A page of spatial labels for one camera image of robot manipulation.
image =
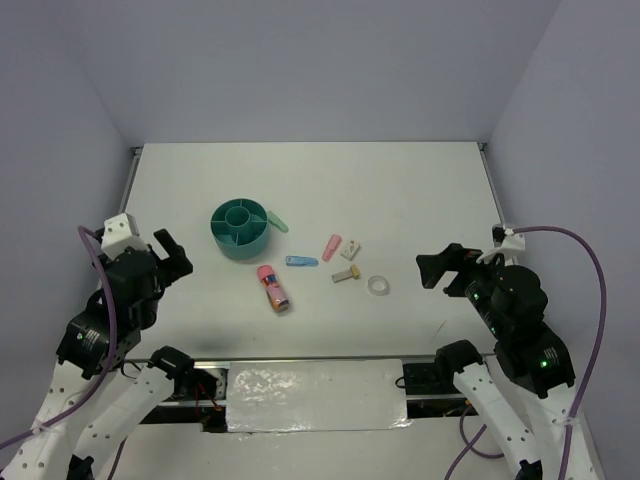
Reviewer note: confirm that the green translucent highlighter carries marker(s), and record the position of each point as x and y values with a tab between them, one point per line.
277	222

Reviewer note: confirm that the blue translucent highlighter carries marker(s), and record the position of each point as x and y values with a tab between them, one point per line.
301	261

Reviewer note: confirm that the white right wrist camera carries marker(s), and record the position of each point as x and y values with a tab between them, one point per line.
507	242

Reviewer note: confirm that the pink capped crayon tube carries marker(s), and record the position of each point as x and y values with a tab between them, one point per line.
276	295

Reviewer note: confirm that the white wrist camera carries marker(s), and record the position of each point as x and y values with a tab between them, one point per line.
119	233
507	242

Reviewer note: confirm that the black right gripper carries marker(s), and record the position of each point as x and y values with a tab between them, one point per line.
431	265

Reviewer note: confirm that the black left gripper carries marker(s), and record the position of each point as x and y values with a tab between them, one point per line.
180	264

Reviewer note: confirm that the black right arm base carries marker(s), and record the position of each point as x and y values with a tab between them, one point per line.
428	393

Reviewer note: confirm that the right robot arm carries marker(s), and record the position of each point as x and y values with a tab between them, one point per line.
549	443

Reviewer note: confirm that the white staples box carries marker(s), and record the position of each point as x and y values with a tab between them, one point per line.
350	249

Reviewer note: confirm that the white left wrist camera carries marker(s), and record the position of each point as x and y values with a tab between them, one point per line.
119	233

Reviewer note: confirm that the teal round desk organizer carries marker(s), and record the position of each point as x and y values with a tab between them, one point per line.
240	229

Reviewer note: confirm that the pink translucent highlighter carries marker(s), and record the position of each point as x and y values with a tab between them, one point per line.
331	247

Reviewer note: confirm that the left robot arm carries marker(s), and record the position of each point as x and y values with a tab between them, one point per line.
69	439

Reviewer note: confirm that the silver foil covered panel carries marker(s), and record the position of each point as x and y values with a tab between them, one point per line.
315	396

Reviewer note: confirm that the clear tape roll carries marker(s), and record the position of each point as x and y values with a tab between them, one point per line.
378	285

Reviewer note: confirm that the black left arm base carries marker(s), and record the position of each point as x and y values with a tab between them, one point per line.
198	398

